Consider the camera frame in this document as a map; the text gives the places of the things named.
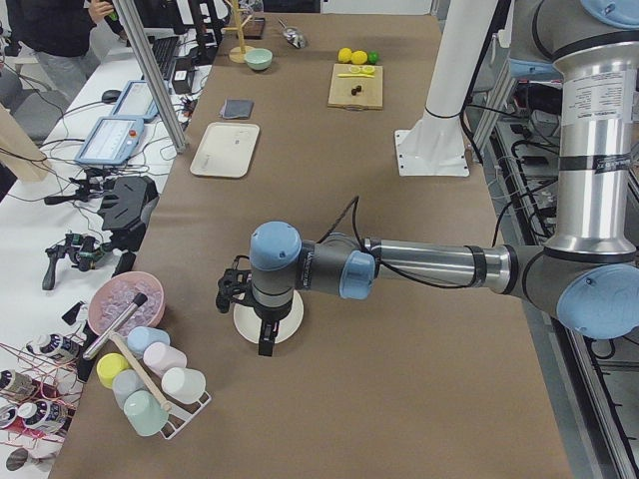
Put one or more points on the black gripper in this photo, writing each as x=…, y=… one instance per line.
x=268, y=315

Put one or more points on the cream round plate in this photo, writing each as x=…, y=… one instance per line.
x=294, y=319

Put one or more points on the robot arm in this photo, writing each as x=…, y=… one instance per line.
x=584, y=275

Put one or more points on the cream rectangular tray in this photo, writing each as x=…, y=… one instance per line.
x=226, y=150

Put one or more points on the white cup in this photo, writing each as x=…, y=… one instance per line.
x=187, y=385

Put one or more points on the pink cup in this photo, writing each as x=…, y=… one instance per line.
x=159, y=357

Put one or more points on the white cup rack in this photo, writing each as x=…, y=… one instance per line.
x=180, y=414

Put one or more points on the light blue cup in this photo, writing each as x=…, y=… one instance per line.
x=141, y=337

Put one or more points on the metal muddler tool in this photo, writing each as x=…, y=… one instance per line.
x=92, y=350

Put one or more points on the mint green cup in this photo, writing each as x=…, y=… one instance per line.
x=145, y=413

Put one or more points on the grey cup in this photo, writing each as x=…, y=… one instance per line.
x=125, y=384

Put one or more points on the pink bowl with ice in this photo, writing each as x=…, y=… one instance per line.
x=112, y=298

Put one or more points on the yellow cup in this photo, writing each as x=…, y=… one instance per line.
x=109, y=366

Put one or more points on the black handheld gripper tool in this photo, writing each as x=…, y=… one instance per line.
x=82, y=250

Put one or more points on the grey folded cloth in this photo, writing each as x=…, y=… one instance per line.
x=234, y=109

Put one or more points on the teach pendant near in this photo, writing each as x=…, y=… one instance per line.
x=111, y=142

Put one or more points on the teach pendant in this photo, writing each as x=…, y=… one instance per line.
x=136, y=100
x=111, y=142

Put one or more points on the wooden cutting board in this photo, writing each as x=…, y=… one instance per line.
x=371, y=97

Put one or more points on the teach pendant far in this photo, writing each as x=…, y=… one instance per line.
x=136, y=100

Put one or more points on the mint green bowl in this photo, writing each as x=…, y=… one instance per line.
x=259, y=59

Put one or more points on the wooden cup stand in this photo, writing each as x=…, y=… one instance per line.
x=240, y=18

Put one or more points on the black computer mouse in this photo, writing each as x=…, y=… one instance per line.
x=110, y=96

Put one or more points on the yellow lemon near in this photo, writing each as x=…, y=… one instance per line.
x=344, y=55

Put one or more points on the yellow lemon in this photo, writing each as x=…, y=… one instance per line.
x=358, y=57
x=344, y=55

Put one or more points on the yellow lemon far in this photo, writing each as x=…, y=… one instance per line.
x=358, y=57

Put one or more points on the green lime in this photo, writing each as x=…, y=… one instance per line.
x=372, y=57

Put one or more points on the metal scoop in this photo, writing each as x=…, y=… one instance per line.
x=293, y=35

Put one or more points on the black keyboard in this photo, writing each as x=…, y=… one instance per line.
x=164, y=50

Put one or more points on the person in dark clothes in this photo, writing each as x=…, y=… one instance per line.
x=59, y=34

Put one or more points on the bottles in wire basket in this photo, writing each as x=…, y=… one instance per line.
x=40, y=390

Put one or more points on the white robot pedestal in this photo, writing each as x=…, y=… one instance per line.
x=434, y=146

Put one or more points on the aluminium frame post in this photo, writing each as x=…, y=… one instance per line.
x=130, y=19

